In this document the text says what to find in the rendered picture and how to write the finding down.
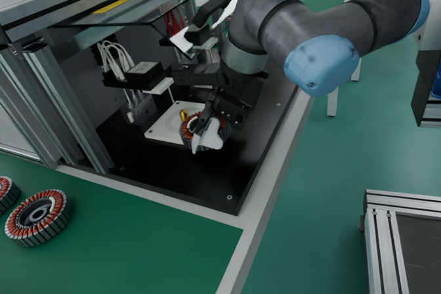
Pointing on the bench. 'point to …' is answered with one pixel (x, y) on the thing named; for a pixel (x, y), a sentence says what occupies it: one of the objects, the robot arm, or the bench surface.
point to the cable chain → (108, 50)
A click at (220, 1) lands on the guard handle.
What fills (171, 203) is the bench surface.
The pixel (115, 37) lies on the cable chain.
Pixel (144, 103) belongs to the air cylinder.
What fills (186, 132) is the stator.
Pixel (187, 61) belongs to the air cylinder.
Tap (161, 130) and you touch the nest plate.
